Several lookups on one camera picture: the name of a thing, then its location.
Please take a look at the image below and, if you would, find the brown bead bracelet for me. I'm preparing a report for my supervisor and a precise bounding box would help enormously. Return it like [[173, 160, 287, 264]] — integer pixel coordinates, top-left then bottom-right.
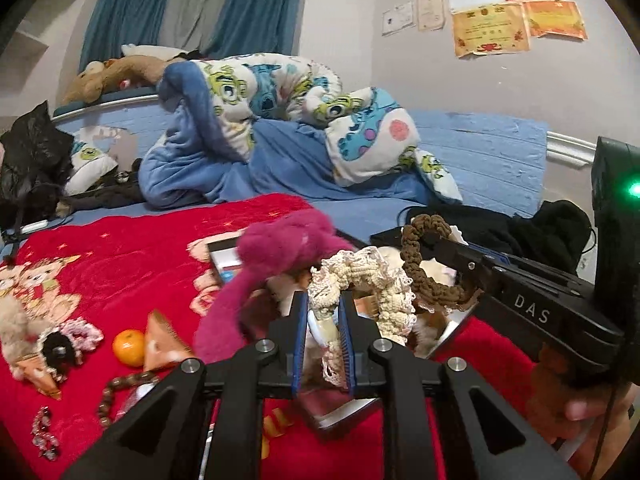
[[96, 370, 162, 429]]

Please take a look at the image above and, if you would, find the brown crochet scrunchie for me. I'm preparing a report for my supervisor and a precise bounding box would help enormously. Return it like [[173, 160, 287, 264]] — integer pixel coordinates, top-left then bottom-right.
[[400, 213, 485, 314]]

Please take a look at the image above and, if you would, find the small white certificate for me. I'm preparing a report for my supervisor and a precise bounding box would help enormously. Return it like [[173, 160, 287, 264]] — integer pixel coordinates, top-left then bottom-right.
[[381, 1, 417, 37]]

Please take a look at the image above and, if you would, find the white wall shelf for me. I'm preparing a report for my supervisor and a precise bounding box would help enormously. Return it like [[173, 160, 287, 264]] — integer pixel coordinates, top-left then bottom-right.
[[0, 0, 87, 58]]

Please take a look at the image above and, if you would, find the blue bed sheet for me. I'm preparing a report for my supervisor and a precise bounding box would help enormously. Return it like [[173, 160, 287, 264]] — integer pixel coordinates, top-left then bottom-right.
[[0, 180, 546, 261]]

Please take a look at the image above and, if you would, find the blue curtain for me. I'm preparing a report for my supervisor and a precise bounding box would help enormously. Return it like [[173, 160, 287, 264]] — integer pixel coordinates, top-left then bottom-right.
[[210, 0, 309, 59], [79, 0, 174, 74]]

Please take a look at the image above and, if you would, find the mandarin orange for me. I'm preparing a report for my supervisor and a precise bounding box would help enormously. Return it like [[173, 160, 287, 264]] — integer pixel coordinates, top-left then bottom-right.
[[112, 328, 147, 367]]

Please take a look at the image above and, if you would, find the curved metal bed rail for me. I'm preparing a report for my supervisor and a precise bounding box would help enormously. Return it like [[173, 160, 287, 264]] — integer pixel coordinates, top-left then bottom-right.
[[52, 92, 162, 122]]

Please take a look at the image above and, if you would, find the dark red bead bracelet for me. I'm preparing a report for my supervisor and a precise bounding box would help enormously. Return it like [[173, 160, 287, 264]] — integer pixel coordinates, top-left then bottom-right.
[[30, 406, 64, 462]]

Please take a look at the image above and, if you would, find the cartoon monster pillow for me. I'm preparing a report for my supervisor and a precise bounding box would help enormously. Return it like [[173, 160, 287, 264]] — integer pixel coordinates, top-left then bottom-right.
[[62, 126, 129, 197]]

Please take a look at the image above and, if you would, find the black pompom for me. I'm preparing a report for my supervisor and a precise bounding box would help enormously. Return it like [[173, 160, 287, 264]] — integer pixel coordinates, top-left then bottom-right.
[[42, 332, 82, 377]]

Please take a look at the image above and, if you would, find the red printed blanket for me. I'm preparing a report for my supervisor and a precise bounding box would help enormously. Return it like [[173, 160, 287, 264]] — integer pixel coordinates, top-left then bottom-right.
[[0, 192, 551, 480]]

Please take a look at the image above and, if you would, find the white wall moulding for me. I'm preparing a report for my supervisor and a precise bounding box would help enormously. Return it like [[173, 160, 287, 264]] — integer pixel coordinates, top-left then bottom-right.
[[546, 129, 599, 168]]

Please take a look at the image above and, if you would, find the person's right hand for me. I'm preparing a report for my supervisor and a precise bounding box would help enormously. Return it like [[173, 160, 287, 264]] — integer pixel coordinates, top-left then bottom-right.
[[529, 349, 640, 480]]

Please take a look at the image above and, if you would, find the cream crochet scrunchie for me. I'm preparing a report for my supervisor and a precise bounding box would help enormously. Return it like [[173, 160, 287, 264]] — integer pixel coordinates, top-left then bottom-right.
[[306, 248, 417, 392]]

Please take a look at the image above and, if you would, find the cartoon monster printed duvet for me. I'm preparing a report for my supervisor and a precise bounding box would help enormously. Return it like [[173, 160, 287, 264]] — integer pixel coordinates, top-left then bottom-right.
[[137, 52, 464, 212]]

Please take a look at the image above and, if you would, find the black jacket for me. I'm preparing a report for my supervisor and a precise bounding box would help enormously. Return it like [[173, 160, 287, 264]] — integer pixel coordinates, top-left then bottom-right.
[[399, 199, 594, 277]]

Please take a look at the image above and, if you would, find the grey curtain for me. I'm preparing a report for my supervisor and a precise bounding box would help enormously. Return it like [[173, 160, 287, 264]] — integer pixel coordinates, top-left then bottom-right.
[[159, 0, 242, 57]]

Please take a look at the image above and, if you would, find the brown teddy plush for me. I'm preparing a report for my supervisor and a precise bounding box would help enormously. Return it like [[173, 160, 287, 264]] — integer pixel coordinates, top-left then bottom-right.
[[61, 54, 174, 107]]

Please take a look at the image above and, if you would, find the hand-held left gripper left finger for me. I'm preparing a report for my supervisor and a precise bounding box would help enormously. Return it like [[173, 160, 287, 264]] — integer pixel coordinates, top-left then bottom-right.
[[60, 290, 308, 480]]

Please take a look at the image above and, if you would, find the pink fluffy headband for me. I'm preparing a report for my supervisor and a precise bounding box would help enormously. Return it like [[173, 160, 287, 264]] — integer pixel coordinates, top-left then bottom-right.
[[192, 209, 357, 367]]

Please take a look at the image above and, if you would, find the dark clothing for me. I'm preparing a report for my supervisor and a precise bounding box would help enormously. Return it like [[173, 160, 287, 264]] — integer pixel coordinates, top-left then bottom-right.
[[59, 179, 147, 212]]

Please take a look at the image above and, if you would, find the black plastic bag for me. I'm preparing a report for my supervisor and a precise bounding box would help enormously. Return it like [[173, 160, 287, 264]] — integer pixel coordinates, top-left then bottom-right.
[[0, 101, 77, 222]]

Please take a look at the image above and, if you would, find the cream certificate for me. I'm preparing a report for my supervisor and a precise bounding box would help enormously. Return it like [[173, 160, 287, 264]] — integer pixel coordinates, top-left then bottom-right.
[[416, 0, 446, 32]]

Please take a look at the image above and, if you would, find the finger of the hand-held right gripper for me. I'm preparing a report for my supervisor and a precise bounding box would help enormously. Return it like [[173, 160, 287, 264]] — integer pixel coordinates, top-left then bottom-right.
[[467, 244, 532, 274], [415, 236, 507, 293]]

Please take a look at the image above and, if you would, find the brown furry plush toy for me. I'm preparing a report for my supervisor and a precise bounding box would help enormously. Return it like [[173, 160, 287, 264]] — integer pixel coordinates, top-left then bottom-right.
[[0, 292, 53, 366]]

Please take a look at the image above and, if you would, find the large yellow certificate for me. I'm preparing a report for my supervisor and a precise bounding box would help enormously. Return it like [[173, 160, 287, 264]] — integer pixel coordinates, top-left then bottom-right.
[[452, 2, 532, 59]]

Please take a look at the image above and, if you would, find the black cable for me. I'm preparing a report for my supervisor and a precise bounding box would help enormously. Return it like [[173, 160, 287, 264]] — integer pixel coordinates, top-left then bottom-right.
[[589, 384, 623, 480]]

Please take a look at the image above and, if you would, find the pink white scrunchie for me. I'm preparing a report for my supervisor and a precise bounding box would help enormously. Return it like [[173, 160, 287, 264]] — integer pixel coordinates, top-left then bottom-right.
[[52, 317, 104, 357]]

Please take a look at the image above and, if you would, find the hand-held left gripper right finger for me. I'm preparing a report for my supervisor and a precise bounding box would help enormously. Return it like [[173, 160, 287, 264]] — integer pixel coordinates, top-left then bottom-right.
[[337, 292, 581, 480]]

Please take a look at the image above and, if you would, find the blue foam wall panel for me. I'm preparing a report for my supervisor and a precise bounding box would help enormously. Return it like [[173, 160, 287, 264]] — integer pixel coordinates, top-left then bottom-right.
[[412, 109, 551, 221]]

